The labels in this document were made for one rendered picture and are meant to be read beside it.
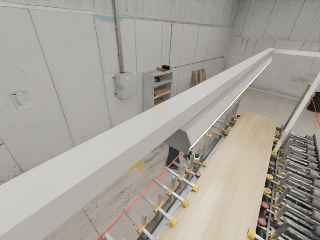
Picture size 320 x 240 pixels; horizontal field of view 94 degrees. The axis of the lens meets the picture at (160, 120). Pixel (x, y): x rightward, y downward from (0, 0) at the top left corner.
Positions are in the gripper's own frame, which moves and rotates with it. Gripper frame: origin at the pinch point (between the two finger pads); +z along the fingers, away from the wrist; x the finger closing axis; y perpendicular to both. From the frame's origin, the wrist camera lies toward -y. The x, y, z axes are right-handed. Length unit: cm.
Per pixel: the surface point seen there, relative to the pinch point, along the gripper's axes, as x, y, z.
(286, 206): -116, 3, -8
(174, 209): -15, -50, 39
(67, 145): 262, -68, 74
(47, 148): 265, -104, 61
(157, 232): -15, -84, 39
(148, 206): 35, -44, 101
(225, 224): -72, -42, 11
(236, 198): -74, -5, 11
